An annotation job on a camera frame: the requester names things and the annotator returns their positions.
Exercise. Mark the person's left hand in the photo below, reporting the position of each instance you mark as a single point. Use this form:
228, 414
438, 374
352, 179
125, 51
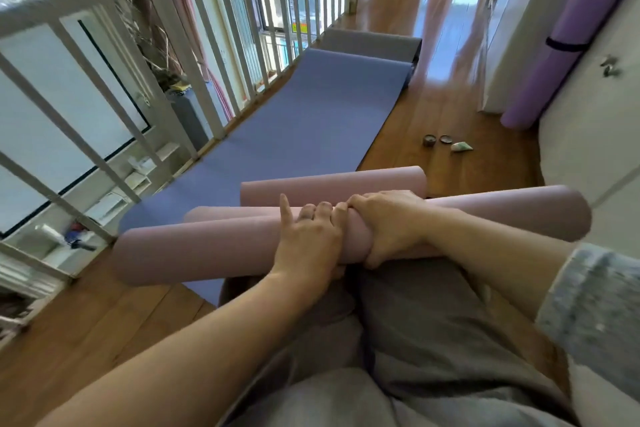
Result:
305, 246

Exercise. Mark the person's right hand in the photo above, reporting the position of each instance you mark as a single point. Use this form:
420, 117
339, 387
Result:
400, 226

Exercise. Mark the person's left little finger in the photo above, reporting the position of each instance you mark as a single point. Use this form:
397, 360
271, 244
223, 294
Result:
286, 209

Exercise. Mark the person's right thumb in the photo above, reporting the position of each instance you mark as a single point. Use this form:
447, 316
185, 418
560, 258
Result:
380, 256

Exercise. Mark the person's left middle finger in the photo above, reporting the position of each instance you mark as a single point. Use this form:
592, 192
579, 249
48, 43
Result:
324, 211

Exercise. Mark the pink yoga mat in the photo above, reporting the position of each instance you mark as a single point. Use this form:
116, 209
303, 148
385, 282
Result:
200, 251
340, 184
525, 214

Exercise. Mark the person's right forearm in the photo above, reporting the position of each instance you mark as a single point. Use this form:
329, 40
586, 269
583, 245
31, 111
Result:
500, 256

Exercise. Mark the person's left forearm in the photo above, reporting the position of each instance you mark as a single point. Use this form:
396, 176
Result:
200, 356

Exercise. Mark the blue yoga mat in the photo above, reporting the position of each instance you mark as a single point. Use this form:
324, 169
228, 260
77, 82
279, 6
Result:
310, 116

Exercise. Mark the grey trousers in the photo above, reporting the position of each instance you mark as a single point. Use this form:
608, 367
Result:
425, 341

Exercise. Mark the small round tin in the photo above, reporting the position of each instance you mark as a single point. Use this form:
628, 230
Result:
446, 139
429, 140

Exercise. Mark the grey rolled mat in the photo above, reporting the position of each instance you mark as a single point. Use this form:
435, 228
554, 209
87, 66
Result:
370, 44

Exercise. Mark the white shelf unit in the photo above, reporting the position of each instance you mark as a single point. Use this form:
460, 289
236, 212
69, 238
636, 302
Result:
107, 201

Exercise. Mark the blue red toy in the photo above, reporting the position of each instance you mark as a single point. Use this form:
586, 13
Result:
77, 237

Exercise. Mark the pink curtain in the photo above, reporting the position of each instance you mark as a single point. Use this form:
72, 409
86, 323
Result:
187, 21

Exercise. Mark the white railing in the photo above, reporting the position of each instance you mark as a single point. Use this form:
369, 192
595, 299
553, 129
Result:
165, 31

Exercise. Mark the dry decorative branches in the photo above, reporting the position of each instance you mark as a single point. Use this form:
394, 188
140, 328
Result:
150, 41

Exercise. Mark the blue grey sleeve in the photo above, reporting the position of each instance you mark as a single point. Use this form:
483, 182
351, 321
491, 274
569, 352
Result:
595, 311

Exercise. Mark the white cabinet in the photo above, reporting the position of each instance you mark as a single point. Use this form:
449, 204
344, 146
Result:
595, 141

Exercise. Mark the white projector screen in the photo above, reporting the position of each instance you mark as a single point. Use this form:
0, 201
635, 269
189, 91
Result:
30, 141

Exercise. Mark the purple rolled yoga mat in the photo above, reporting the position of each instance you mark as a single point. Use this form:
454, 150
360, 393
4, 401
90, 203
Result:
570, 26

